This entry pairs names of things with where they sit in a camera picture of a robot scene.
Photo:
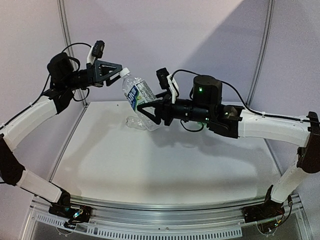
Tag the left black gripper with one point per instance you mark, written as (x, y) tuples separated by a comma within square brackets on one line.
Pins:
[(97, 73)]

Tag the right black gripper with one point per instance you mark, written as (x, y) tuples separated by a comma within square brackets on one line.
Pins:
[(162, 106)]

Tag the clear labelled water bottle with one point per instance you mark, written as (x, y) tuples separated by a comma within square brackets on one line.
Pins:
[(137, 91)]

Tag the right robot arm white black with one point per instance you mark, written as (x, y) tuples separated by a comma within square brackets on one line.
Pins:
[(235, 121)]

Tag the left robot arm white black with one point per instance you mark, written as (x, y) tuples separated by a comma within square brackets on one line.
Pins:
[(64, 81)]

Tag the crushed clear bottle red label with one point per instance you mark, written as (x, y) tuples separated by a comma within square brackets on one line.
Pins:
[(134, 122)]

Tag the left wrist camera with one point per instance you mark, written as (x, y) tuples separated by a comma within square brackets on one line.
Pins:
[(95, 52)]

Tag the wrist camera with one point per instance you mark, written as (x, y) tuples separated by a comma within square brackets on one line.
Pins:
[(167, 81), (95, 52)]

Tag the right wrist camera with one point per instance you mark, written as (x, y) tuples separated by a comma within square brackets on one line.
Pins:
[(167, 81)]

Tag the left aluminium wall post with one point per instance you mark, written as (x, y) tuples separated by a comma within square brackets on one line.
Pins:
[(67, 42)]

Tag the aluminium wall post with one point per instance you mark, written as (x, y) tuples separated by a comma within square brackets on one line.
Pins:
[(67, 42), (262, 51)]

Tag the aluminium front rail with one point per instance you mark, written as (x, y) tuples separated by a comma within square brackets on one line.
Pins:
[(111, 220)]

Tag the right aluminium wall post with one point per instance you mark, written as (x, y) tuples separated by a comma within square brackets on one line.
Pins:
[(262, 51)]

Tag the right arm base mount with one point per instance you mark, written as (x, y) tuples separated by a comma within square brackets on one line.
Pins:
[(272, 213)]

